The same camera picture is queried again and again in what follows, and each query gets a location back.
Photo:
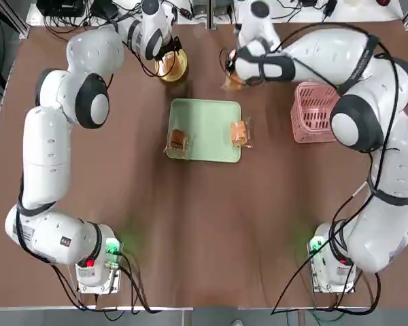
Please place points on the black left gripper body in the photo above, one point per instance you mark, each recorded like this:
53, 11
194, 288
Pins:
174, 45

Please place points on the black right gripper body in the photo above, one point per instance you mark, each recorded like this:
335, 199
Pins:
232, 58

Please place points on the green rectangular tray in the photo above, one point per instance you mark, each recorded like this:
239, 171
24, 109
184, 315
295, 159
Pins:
207, 129

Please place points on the small pink slotted basket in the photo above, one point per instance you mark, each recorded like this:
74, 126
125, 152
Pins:
309, 136

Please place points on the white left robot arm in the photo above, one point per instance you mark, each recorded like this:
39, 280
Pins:
46, 153

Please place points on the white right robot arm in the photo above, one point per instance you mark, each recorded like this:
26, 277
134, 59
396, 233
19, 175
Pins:
394, 203

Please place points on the yellow round plate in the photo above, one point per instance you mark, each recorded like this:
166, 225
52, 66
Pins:
180, 73

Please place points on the black monitor stand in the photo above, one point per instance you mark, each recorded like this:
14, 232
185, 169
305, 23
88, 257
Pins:
103, 8

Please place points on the black equipment box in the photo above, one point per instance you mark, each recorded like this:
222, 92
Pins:
63, 6

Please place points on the person's foot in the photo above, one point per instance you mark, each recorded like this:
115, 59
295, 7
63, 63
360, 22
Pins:
237, 322

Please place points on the aluminium camera post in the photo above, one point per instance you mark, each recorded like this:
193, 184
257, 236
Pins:
211, 15

